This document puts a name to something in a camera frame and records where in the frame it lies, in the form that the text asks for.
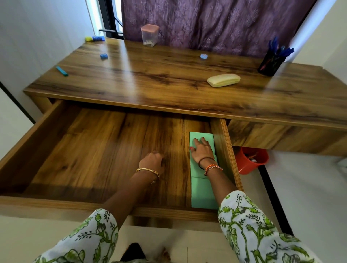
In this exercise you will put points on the black trouser leg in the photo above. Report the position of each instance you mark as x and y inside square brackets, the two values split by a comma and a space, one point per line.
[134, 253]

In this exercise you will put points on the wooden desk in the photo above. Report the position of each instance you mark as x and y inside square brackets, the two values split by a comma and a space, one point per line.
[162, 81]

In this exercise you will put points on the yellow and blue highlighter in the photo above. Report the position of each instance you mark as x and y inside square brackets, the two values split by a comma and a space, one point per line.
[95, 38]

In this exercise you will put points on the person's left hand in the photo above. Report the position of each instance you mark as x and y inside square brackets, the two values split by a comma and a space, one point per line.
[151, 162]

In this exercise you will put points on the person's right forearm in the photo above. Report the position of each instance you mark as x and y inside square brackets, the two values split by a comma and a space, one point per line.
[222, 187]

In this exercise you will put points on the floral white green sleeve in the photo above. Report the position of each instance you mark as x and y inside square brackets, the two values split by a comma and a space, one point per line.
[260, 233]
[81, 241]

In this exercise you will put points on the small round blue tape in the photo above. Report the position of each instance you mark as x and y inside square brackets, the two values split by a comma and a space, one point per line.
[204, 56]

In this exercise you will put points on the bunch of blue pens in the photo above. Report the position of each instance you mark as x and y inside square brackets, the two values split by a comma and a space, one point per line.
[273, 46]

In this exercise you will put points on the clear container pink lid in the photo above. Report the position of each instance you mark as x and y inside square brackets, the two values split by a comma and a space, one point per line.
[149, 35]

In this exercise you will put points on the yellow pencil case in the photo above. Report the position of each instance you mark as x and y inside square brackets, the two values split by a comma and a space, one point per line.
[223, 80]

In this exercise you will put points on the person's bare foot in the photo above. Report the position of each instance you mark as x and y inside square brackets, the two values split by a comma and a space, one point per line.
[166, 256]

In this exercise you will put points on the green sticky notes pad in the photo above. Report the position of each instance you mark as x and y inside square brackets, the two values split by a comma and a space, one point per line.
[194, 172]
[203, 193]

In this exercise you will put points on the black window frame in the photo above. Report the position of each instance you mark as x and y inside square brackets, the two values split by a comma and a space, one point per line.
[108, 16]

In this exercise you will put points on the person's right hand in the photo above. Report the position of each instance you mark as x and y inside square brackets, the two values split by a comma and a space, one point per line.
[203, 154]

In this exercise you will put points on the orange bucket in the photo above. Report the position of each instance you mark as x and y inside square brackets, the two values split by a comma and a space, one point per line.
[252, 162]

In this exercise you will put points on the right floral white green sleeve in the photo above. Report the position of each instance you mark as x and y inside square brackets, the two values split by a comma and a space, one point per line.
[260, 233]

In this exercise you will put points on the left floral white green sleeve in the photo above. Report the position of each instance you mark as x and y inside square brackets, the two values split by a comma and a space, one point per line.
[81, 241]

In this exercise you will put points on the window grille bars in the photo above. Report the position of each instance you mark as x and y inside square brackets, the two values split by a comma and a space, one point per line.
[118, 21]

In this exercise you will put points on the small blue eraser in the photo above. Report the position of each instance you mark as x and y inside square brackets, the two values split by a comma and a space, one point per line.
[103, 56]

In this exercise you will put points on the teal grey marker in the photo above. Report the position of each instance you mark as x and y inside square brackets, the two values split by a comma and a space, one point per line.
[61, 71]

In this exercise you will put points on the person's left forearm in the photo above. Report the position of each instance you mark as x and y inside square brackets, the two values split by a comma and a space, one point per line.
[130, 197]

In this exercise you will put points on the purple patterned curtain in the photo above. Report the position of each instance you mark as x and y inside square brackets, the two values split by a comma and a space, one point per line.
[217, 21]

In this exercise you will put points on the gold bangle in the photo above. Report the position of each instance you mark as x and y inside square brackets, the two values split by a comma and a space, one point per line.
[147, 170]

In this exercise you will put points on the black mesh pen holder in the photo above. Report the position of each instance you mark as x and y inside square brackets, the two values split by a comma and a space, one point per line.
[271, 65]

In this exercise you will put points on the teal paper sheet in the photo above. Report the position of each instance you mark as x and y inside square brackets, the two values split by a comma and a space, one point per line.
[211, 136]

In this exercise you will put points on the black wall trim strip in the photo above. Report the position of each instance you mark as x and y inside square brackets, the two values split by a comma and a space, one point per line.
[16, 101]

